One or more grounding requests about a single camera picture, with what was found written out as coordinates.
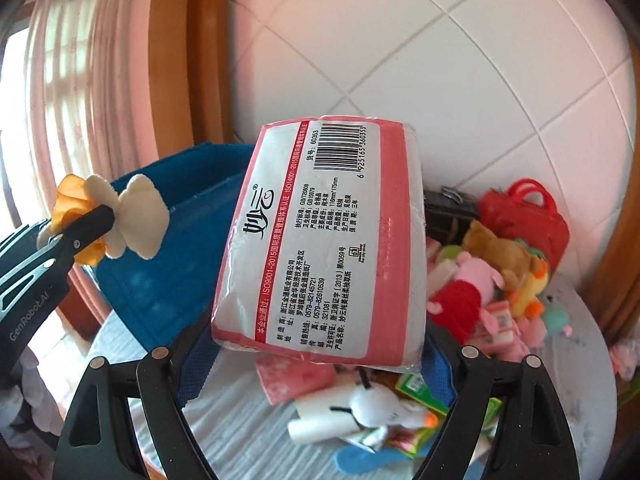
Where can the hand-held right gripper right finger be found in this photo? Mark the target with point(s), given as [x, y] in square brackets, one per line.
[442, 367]

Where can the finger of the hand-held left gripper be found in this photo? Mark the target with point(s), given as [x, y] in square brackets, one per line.
[85, 227]

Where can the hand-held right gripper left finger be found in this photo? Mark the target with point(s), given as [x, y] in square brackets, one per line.
[200, 365]

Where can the cream and orange plush toy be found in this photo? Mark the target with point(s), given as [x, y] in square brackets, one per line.
[140, 215]

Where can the blue plastic crate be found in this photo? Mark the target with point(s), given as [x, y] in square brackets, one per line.
[165, 270]

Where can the pink tissue pack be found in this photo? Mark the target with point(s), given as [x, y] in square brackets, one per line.
[320, 240]

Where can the green box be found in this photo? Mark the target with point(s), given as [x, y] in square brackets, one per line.
[420, 392]

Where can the white goose plush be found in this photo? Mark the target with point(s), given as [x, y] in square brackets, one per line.
[385, 407]

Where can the pink pig plush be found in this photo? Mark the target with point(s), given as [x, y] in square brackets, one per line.
[460, 295]

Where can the pink soft pack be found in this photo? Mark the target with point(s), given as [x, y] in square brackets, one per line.
[295, 377]

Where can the yellow duck plush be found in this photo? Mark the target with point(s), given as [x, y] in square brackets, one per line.
[530, 290]

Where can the teal plush toy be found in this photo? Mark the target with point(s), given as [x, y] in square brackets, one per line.
[555, 320]

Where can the pink curtain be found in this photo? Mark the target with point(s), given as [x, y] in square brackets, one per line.
[85, 100]

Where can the brown plush bear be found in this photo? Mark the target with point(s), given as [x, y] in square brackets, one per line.
[500, 252]

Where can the red handbag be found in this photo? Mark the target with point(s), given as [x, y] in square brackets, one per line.
[530, 225]

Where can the metal clip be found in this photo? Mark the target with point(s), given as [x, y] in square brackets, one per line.
[450, 194]

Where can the wooden wall trim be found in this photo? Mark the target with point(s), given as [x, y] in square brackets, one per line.
[195, 50]
[622, 300]

